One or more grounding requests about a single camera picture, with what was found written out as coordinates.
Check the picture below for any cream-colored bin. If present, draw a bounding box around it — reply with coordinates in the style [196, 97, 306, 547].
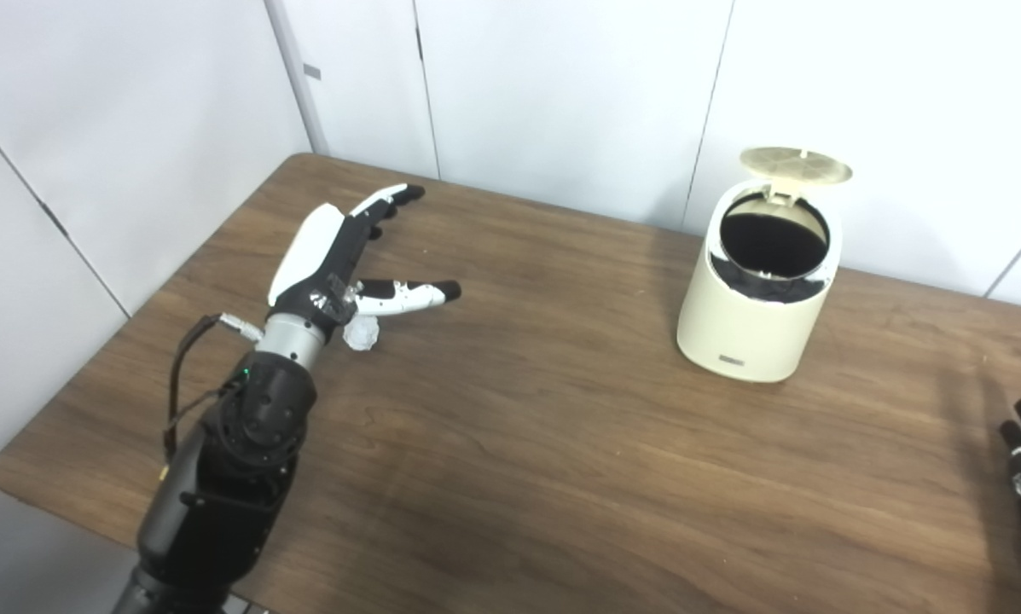
[676, 179, 844, 383]

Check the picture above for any round cream bin lid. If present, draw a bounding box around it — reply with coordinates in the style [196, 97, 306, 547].
[739, 147, 854, 201]

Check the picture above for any grey wall corner strip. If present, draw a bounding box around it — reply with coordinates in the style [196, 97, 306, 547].
[263, 0, 332, 157]

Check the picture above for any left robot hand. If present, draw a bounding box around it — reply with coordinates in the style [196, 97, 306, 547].
[267, 183, 462, 342]

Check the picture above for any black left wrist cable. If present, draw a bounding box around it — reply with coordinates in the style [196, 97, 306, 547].
[162, 313, 264, 461]

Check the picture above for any white paper ball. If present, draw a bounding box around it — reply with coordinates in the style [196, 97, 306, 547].
[342, 316, 383, 352]

